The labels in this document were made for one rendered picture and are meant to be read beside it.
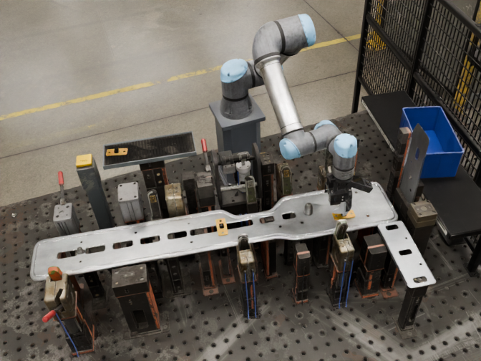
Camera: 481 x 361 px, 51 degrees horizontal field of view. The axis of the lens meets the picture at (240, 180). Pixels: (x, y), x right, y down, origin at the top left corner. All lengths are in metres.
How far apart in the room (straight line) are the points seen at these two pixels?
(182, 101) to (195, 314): 2.61
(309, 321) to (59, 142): 2.77
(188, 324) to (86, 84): 3.20
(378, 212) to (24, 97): 3.61
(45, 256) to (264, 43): 1.10
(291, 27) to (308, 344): 1.15
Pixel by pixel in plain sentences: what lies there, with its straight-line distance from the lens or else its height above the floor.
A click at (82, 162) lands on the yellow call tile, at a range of 2.10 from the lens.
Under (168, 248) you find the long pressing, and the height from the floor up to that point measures 1.00.
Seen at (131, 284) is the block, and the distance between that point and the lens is 1.81.
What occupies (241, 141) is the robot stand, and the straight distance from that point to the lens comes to 2.33.
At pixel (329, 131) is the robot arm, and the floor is 1.36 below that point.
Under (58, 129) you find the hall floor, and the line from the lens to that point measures 4.39.
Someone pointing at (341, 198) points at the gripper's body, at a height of 1.13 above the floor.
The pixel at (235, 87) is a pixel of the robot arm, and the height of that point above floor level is 1.26.
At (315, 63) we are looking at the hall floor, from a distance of 4.81.
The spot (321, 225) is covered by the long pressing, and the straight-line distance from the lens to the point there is 1.95.
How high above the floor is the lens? 2.46
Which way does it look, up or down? 44 degrees down
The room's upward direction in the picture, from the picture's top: 4 degrees counter-clockwise
